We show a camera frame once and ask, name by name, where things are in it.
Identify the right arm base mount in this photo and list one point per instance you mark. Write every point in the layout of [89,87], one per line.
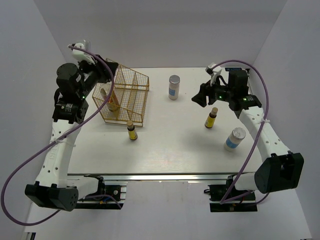
[242,204]

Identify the white jar near basket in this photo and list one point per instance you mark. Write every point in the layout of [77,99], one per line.
[174,86]

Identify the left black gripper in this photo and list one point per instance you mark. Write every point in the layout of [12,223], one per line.
[99,68]

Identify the small yellow bottle left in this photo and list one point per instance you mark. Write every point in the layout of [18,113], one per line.
[131,130]

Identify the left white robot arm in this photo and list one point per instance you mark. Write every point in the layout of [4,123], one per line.
[52,189]

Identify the white jar blue label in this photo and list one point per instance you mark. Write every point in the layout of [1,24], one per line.
[234,139]

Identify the dark sauce glass bottle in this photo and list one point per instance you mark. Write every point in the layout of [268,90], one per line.
[113,103]

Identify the gold wire basket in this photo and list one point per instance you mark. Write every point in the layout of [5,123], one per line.
[131,88]

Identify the small yellow bottle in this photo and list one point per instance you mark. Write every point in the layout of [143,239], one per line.
[131,130]
[209,123]

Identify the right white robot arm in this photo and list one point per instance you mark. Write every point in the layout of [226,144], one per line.
[281,168]

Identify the right blue table sticker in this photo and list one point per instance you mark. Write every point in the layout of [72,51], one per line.
[231,69]

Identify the aluminium front rail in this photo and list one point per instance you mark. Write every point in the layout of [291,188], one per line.
[165,177]

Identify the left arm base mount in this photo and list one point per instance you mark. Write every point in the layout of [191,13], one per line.
[112,198]

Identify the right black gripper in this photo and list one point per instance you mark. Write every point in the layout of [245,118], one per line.
[205,90]

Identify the small yellow bottle right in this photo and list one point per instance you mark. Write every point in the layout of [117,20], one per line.
[209,123]

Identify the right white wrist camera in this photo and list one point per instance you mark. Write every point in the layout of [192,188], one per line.
[214,70]

